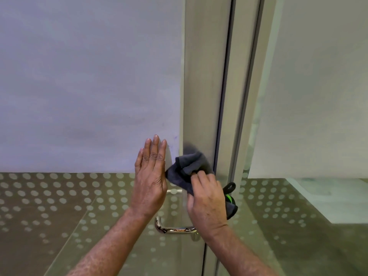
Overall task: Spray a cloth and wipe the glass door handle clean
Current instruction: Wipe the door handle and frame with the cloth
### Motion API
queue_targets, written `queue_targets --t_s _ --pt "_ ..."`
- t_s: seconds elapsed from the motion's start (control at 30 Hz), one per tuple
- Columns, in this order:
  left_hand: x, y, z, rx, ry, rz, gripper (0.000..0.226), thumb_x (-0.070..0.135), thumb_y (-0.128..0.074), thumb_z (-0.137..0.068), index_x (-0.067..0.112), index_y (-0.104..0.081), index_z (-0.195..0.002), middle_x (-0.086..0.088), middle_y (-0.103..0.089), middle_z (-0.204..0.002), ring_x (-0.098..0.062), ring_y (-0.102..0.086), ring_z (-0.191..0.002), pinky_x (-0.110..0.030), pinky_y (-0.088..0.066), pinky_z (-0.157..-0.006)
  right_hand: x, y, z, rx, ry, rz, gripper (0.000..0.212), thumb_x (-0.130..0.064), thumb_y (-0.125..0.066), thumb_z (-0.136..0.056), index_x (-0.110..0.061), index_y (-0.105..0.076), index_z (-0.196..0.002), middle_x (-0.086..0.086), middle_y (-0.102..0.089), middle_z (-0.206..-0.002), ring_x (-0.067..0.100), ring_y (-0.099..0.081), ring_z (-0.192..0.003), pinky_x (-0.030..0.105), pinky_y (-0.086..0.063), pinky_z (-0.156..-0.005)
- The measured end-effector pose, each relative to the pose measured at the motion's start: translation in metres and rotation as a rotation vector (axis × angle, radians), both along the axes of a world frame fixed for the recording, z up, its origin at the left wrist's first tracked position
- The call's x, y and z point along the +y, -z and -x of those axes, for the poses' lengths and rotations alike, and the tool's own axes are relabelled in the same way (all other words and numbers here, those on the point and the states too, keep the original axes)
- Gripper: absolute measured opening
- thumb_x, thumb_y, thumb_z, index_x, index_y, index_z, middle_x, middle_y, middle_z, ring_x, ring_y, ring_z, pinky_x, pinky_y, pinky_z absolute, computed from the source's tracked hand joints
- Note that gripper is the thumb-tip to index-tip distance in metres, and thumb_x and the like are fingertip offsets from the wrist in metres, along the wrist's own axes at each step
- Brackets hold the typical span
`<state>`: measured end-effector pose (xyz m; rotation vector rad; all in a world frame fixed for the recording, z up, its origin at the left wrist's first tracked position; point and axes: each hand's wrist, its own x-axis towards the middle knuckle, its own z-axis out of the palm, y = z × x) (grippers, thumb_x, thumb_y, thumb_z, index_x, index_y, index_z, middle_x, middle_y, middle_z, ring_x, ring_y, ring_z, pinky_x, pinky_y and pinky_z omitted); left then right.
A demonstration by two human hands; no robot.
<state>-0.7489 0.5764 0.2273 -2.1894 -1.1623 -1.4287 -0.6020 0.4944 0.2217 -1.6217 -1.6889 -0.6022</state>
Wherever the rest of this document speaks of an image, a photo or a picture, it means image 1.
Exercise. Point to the person's right hand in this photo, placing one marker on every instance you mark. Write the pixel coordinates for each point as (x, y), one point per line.
(208, 206)

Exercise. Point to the dark grey microfibre cloth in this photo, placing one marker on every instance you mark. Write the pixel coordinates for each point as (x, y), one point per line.
(184, 169)

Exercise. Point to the person's right forearm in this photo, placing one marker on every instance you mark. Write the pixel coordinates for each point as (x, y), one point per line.
(238, 255)

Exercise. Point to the person's left hand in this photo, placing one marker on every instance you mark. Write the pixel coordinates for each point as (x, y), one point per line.
(149, 181)

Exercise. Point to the frosted dotted glass partition panel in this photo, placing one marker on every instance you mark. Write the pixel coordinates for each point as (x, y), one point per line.
(316, 83)

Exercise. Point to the person's left forearm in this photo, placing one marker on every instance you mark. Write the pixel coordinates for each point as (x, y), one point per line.
(115, 247)

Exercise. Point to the frosted glass door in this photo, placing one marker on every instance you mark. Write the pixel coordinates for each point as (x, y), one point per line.
(86, 83)

